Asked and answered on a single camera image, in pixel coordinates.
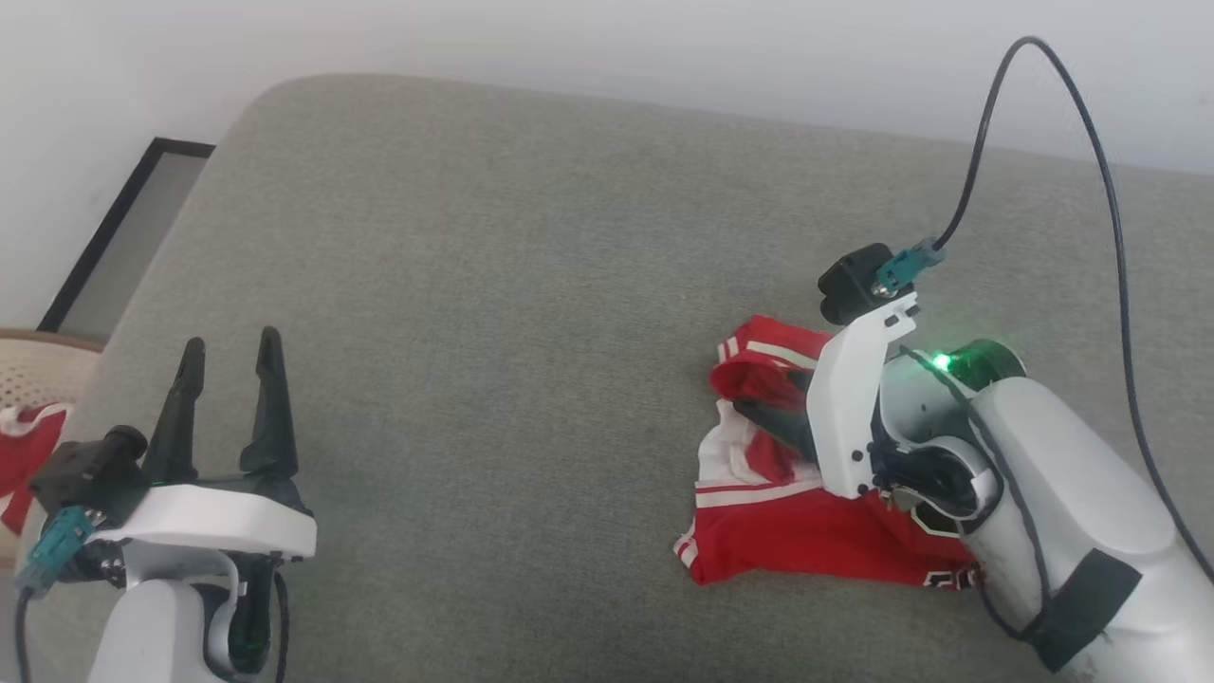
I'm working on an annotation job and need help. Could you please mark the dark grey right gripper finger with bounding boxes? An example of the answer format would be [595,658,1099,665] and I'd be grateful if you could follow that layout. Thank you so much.
[732,397,819,467]

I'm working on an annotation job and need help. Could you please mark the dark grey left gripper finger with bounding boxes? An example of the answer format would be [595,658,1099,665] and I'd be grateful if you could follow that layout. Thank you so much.
[239,327,301,480]
[142,337,208,486]

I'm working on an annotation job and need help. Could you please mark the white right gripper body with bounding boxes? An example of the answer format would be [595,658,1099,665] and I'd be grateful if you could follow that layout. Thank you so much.
[806,292,920,500]

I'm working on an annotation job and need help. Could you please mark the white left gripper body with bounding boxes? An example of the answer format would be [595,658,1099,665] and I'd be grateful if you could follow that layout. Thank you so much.
[90,470,318,563]

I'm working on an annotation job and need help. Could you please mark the red white basketball jersey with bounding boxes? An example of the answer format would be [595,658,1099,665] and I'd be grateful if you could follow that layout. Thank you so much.
[673,315,984,591]

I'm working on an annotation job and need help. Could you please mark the red white garment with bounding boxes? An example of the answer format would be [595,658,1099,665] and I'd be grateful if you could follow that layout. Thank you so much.
[0,403,73,537]

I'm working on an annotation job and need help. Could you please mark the beige perforated laundry basket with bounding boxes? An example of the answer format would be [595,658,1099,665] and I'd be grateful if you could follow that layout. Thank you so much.
[0,329,105,570]

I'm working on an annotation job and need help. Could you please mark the black framed panel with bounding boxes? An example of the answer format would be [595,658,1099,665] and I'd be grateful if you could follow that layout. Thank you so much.
[36,138,216,334]

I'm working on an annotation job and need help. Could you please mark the grey fabric sofa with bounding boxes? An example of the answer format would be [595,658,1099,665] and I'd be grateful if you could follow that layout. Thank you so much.
[14,74,1214,683]

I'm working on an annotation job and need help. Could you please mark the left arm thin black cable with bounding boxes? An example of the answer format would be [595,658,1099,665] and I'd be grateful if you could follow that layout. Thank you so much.
[269,567,291,683]

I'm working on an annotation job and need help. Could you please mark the black strap on right arm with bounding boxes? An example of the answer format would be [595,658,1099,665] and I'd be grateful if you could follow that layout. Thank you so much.
[1029,547,1145,674]

